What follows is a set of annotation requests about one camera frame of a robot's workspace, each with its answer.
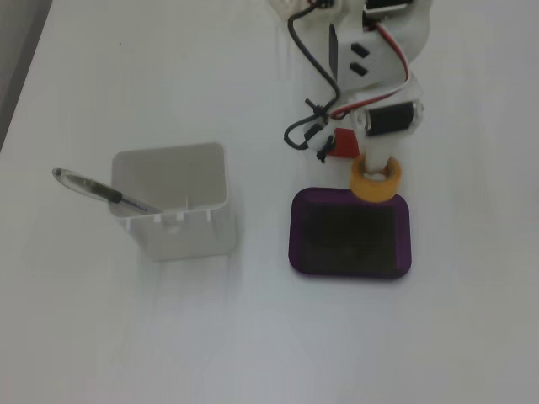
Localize clear black ballpoint pen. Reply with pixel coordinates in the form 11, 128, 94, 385
51, 167, 163, 215

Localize yellow tape roll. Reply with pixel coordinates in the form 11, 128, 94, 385
350, 154, 402, 204

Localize black cable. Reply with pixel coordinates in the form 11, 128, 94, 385
282, 2, 343, 152

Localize white square pen holder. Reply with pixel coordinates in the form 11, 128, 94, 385
110, 141, 239, 263

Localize red ribbed plastic block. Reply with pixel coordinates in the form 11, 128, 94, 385
327, 128, 361, 159

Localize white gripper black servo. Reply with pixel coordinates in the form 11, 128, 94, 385
305, 77, 425, 182

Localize purple metal tray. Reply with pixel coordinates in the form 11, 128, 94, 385
287, 187, 412, 280

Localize red white servo wire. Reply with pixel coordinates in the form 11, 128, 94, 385
330, 20, 413, 121

